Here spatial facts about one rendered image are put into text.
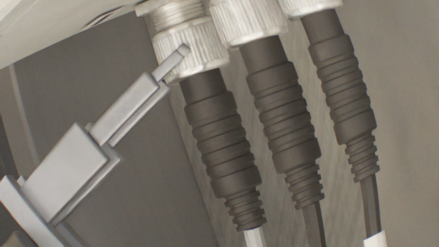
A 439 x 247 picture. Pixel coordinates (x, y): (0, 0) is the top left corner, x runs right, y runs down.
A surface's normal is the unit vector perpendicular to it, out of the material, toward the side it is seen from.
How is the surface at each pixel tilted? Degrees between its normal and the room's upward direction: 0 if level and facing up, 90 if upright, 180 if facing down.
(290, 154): 55
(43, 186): 51
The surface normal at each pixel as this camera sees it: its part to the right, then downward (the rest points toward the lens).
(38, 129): 0.36, -0.14
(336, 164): -0.87, 0.29
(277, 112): -0.28, 0.04
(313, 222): 0.00, 0.03
